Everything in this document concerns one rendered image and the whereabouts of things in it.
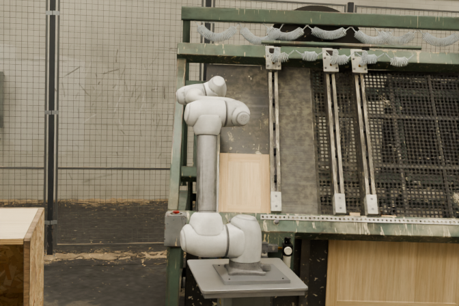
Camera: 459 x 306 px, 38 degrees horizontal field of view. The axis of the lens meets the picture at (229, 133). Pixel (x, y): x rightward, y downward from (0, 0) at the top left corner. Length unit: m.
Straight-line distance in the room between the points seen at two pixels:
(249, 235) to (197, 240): 0.25
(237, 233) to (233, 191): 0.88
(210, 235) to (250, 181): 0.98
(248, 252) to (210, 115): 0.68
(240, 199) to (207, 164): 0.87
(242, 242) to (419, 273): 1.57
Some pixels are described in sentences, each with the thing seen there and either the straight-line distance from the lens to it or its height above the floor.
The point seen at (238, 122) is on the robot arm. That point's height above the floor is 1.49.
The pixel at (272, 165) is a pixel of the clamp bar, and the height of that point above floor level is 1.17.
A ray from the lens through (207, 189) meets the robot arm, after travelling 3.19.
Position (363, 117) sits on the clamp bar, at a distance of 4.39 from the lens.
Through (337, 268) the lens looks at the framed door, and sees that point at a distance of 4.30.
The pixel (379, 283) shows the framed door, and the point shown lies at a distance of 4.38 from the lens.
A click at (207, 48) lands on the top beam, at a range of 4.48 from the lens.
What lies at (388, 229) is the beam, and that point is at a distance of 4.06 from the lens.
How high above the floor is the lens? 1.72
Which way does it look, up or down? 5 degrees down
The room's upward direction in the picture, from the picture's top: 2 degrees clockwise
